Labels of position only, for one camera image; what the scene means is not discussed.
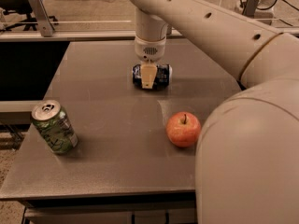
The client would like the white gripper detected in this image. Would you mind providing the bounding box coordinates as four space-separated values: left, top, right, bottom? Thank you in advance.
135 36 166 89

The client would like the blue pepsi can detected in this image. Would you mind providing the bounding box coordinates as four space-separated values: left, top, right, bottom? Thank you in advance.
132 64 172 90

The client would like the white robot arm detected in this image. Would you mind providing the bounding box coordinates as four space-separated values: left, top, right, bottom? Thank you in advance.
130 0 299 224

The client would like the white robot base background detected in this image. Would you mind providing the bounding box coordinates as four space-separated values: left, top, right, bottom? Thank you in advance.
235 0 277 25

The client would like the green camouflage soda can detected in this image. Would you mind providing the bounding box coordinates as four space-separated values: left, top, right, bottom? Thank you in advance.
31 100 78 155

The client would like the red apple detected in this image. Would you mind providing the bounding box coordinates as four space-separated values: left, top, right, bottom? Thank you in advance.
165 111 201 148

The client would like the grey cabinet under table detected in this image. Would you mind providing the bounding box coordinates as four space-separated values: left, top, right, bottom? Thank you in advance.
21 192 197 224

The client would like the black chair top left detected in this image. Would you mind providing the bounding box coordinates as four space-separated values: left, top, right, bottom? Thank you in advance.
0 0 59 33

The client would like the left metal rail bracket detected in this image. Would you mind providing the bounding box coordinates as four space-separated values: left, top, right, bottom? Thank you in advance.
28 0 54 37

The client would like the metal rail bracket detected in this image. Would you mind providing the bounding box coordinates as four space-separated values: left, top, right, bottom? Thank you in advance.
28 0 54 37
242 0 260 18

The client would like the right metal rail bracket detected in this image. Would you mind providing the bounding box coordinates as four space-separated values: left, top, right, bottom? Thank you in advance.
242 0 260 18

